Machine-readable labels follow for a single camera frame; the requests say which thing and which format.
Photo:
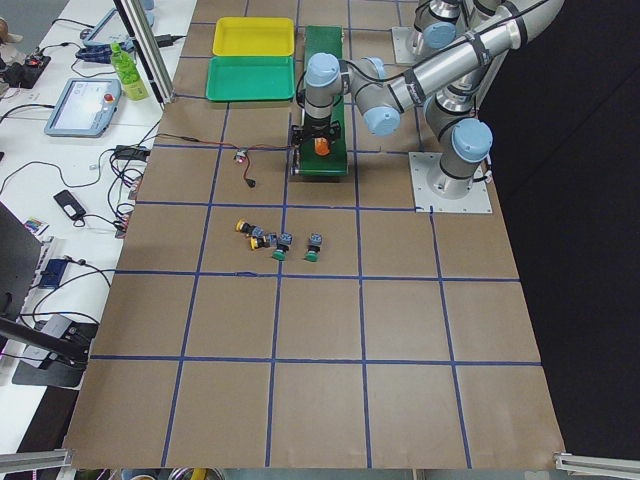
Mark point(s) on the orange cylinder with 4680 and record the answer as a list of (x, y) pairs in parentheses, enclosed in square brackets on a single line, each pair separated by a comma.
[(322, 146)]

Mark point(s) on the black power adapter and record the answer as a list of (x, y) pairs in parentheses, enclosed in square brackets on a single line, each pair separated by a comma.
[(132, 153)]

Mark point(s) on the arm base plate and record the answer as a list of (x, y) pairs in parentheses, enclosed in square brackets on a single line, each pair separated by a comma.
[(408, 45), (435, 192)]

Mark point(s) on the far teach pendant tablet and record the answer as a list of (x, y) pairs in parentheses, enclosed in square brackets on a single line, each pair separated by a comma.
[(110, 29)]

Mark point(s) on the yellow plastic tray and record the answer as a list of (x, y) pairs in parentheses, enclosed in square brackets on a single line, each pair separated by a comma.
[(254, 36)]

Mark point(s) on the green push button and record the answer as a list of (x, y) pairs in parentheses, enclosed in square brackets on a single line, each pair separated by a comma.
[(313, 247), (283, 244)]

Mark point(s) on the small motor controller board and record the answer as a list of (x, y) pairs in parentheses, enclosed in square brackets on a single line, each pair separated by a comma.
[(241, 156)]

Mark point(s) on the aluminium frame post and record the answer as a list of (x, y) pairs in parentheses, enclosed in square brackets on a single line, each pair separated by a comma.
[(137, 26)]

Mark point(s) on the black phone with strap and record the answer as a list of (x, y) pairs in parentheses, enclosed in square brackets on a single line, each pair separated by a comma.
[(70, 205)]

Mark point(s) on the near teach pendant tablet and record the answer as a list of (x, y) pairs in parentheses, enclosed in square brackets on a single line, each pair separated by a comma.
[(85, 108)]

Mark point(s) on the green plastic tray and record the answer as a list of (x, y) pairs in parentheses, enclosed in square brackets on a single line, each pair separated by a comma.
[(250, 78)]

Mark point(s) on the yellow push button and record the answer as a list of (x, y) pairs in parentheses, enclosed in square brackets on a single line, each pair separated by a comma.
[(265, 241), (248, 229)]

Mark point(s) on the teach pendant tablet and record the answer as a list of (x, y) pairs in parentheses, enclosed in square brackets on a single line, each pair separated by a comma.
[(110, 29), (85, 108)]

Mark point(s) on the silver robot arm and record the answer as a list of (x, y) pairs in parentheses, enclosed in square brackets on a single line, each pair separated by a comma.
[(381, 100), (465, 140)]

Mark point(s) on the green conveyor belt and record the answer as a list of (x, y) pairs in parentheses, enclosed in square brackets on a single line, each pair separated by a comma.
[(320, 96)]

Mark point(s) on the green tea bottle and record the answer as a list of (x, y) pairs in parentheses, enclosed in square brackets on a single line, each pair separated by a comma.
[(131, 81)]

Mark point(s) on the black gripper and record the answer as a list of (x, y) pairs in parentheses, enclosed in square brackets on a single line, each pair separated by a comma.
[(320, 127)]

